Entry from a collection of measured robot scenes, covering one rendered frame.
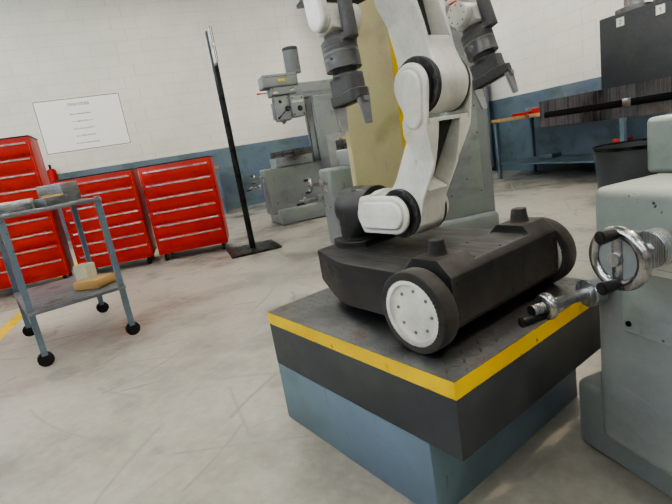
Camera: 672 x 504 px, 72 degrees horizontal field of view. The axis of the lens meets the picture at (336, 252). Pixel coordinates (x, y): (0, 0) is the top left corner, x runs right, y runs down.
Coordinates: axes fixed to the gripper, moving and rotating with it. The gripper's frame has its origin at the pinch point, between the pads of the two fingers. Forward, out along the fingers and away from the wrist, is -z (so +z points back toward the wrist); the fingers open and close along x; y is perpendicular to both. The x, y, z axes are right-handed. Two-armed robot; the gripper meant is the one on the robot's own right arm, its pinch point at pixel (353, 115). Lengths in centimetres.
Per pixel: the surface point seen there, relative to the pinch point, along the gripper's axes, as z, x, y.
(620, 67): -2, 27, 70
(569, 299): -49, 39, 17
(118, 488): -91, -56, -74
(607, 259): -38, 51, 11
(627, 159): -39, -43, 206
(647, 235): -36, 54, 19
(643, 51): 1, 33, 70
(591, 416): -89, 28, 35
